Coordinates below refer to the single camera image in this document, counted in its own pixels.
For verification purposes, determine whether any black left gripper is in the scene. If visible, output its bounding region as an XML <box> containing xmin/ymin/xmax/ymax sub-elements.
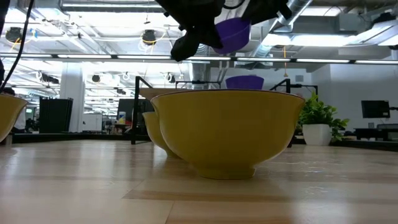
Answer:
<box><xmin>155</xmin><ymin>0</ymin><xmax>225</xmax><ymax>48</ymax></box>

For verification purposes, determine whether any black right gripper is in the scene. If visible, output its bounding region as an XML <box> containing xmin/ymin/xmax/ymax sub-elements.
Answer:
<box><xmin>242</xmin><ymin>0</ymin><xmax>293</xmax><ymax>26</ymax></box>

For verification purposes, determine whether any blue plastic bowl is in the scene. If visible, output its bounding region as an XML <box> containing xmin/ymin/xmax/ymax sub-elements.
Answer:
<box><xmin>213</xmin><ymin>17</ymin><xmax>252</xmax><ymax>55</ymax></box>
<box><xmin>224</xmin><ymin>75</ymin><xmax>265</xmax><ymax>91</ymax></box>

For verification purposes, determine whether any yellow bowl with leaf pattern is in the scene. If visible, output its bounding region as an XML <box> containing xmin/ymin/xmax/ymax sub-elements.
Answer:
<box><xmin>0</xmin><ymin>93</ymin><xmax>29</xmax><ymax>143</ymax></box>
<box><xmin>150</xmin><ymin>89</ymin><xmax>306</xmax><ymax>180</ymax></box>
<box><xmin>142</xmin><ymin>111</ymin><xmax>181</xmax><ymax>159</ymax></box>

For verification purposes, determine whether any long overhead light bar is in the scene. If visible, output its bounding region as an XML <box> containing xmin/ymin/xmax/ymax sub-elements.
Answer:
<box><xmin>0</xmin><ymin>53</ymin><xmax>398</xmax><ymax>65</ymax></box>

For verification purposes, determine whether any green plant in white pot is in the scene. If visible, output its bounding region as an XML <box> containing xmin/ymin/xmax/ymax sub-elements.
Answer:
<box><xmin>297</xmin><ymin>91</ymin><xmax>351</xmax><ymax>147</ymax></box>

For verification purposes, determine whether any black computer monitor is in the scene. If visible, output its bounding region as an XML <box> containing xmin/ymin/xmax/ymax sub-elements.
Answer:
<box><xmin>361</xmin><ymin>100</ymin><xmax>391</xmax><ymax>119</ymax></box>

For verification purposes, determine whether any dark office desk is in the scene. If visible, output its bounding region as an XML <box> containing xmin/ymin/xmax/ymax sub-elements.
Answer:
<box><xmin>353</xmin><ymin>123</ymin><xmax>398</xmax><ymax>141</ymax></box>

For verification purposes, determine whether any black cabinet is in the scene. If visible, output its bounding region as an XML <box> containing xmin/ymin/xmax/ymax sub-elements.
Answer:
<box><xmin>39</xmin><ymin>97</ymin><xmax>74</xmax><ymax>134</ymax></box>

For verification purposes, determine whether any silver ribbed ventilation duct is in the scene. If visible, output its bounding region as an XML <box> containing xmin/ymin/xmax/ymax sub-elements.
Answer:
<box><xmin>190</xmin><ymin>43</ymin><xmax>212</xmax><ymax>90</ymax></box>
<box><xmin>248</xmin><ymin>0</ymin><xmax>313</xmax><ymax>58</ymax></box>

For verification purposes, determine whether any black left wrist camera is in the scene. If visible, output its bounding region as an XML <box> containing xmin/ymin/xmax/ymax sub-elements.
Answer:
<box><xmin>170</xmin><ymin>30</ymin><xmax>201</xmax><ymax>62</ymax></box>

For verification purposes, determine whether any black ceiling cable reel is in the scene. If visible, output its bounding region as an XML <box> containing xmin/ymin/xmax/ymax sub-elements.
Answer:
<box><xmin>141</xmin><ymin>29</ymin><xmax>157</xmax><ymax>47</ymax></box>
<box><xmin>4</xmin><ymin>26</ymin><xmax>24</xmax><ymax>44</ymax></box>

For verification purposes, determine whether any black hanging arm cable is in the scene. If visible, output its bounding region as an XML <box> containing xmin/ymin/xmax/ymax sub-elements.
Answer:
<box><xmin>0</xmin><ymin>0</ymin><xmax>35</xmax><ymax>91</ymax></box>

